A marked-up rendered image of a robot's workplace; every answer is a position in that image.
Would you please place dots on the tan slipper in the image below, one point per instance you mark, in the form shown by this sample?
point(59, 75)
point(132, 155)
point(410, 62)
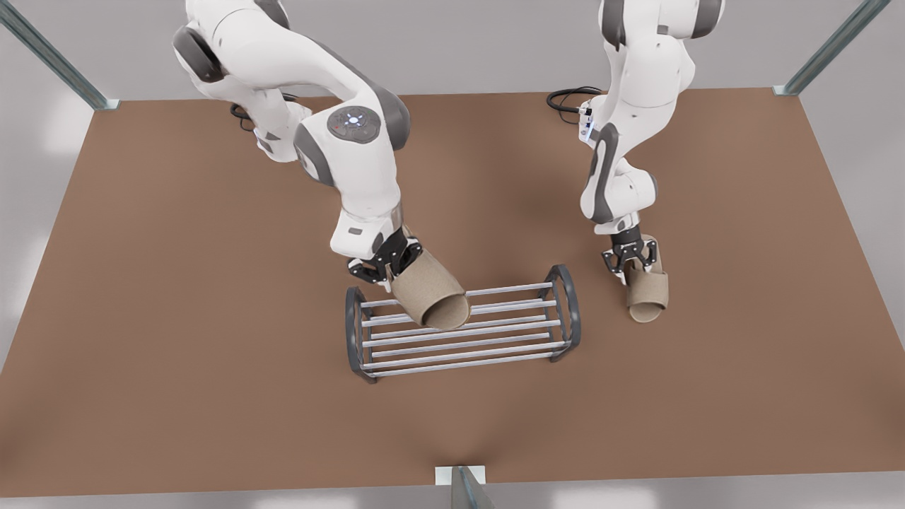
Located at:
point(646, 293)
point(428, 291)

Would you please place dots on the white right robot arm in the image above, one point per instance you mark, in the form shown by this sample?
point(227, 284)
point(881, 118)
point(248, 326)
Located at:
point(353, 162)

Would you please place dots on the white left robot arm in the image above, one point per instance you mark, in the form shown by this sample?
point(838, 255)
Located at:
point(640, 92)

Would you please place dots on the grey metal shoe rack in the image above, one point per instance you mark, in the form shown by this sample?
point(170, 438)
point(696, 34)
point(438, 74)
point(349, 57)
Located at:
point(463, 324)

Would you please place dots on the silver frame post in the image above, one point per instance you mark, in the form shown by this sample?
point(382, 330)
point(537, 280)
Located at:
point(53, 55)
point(463, 488)
point(827, 48)

